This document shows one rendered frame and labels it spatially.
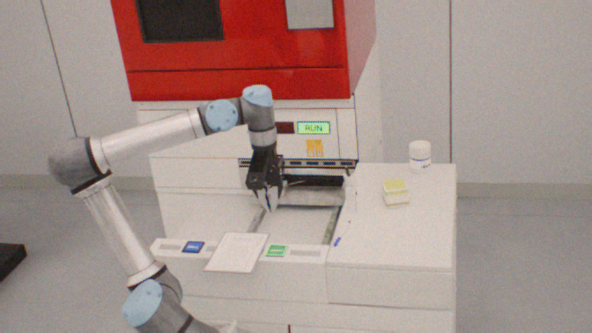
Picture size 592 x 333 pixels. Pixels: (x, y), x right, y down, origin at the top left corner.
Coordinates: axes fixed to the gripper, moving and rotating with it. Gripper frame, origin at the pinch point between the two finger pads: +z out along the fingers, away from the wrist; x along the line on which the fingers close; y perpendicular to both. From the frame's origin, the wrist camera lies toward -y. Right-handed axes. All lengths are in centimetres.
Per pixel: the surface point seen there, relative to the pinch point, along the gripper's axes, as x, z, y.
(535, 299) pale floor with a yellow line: -85, 110, 111
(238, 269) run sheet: 8.6, 14.3, -9.2
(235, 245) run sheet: 13.2, 14.3, 2.6
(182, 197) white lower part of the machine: 55, 31, 59
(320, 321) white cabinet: -12.1, 35.3, -3.9
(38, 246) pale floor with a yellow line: 192, 111, 136
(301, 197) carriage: 3, 23, 47
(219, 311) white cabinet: 19.1, 34.2, -4.0
